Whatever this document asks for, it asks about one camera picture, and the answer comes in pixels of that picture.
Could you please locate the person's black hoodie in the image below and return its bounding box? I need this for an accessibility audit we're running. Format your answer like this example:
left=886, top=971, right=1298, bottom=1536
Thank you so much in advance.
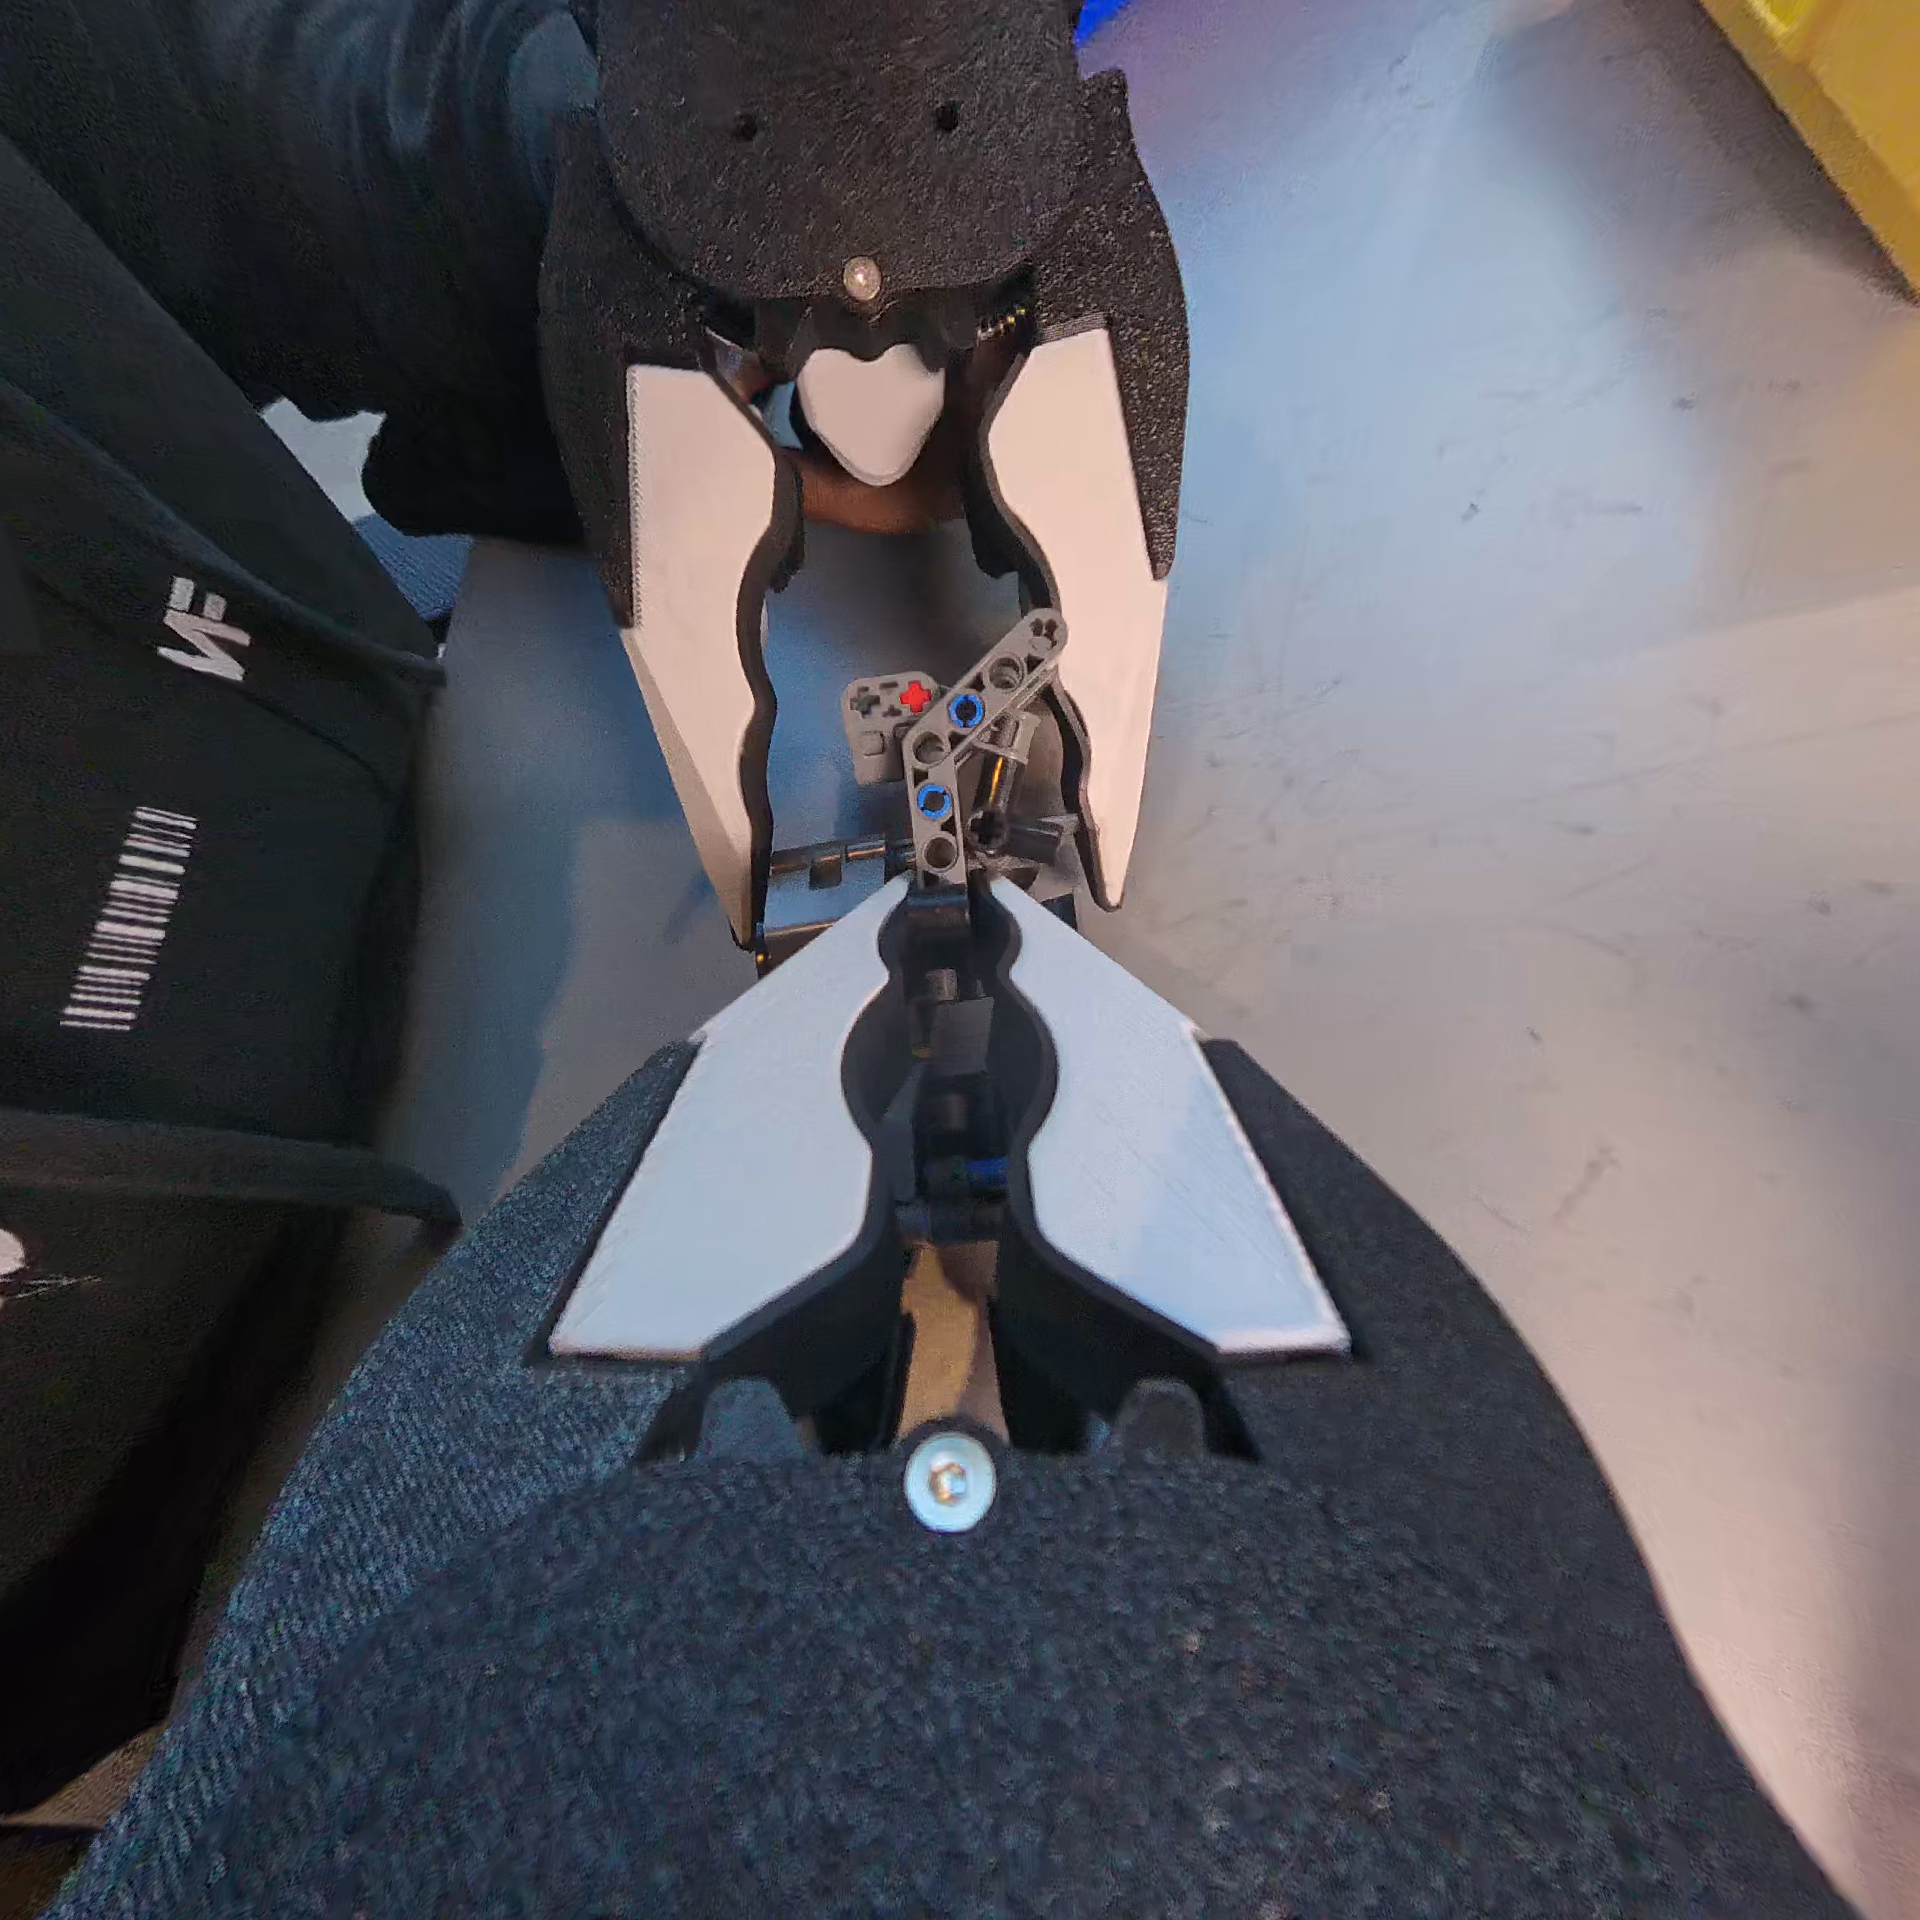
left=0, top=134, right=462, bottom=1817

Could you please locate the dark grey brick beam assembly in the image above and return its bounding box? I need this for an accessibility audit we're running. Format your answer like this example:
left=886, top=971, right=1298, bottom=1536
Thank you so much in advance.
left=908, top=608, right=1069, bottom=903

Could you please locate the grey motor block assembly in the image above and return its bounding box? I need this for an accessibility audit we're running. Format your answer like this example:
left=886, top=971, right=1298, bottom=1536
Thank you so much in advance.
left=749, top=703, right=1092, bottom=1248

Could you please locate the grey desk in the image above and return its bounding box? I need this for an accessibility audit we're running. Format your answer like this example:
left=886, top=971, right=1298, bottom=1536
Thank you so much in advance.
left=223, top=0, right=1920, bottom=1920

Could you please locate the yellow plastic parts bin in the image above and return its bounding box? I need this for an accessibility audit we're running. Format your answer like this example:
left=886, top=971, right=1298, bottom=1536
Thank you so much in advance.
left=1702, top=0, right=1920, bottom=288

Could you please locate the person's left hand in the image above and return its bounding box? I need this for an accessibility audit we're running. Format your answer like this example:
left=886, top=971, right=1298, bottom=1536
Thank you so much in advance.
left=768, top=435, right=981, bottom=540

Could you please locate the person's left forearm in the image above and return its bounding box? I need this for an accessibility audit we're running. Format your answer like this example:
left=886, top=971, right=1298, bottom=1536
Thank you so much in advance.
left=0, top=0, right=600, bottom=549

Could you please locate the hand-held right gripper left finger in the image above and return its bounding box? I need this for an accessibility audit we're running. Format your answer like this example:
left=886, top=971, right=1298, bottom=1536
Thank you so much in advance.
left=545, top=872, right=920, bottom=1364

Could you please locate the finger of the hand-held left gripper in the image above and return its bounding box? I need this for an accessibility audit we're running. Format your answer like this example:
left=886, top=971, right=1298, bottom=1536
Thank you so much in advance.
left=976, top=323, right=1172, bottom=913
left=620, top=357, right=806, bottom=953

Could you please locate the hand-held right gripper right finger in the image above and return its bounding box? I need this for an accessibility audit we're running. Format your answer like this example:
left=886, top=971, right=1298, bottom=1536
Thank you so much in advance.
left=983, top=878, right=1352, bottom=1359

